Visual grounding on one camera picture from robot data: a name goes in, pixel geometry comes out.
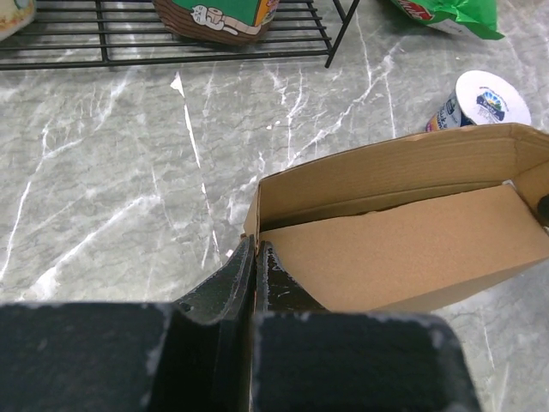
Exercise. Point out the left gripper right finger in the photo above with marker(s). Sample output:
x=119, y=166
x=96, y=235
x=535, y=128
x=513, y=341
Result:
x=276, y=289

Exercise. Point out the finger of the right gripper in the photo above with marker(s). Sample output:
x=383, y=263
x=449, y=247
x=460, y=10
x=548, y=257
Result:
x=541, y=210

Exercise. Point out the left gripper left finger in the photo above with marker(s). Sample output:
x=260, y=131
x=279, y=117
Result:
x=209, y=339

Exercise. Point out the brown cardboard box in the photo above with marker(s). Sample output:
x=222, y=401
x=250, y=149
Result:
x=411, y=224

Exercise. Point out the small purple yogurt cup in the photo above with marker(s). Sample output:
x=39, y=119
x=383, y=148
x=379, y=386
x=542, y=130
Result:
x=478, y=98

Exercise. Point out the green Chuba chips bag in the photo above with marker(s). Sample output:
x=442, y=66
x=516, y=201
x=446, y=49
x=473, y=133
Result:
x=477, y=19

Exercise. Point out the white lidded cup lower shelf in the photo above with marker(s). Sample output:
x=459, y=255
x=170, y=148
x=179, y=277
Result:
x=15, y=15

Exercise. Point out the black wire rack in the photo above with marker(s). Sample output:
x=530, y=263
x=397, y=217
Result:
x=108, y=34

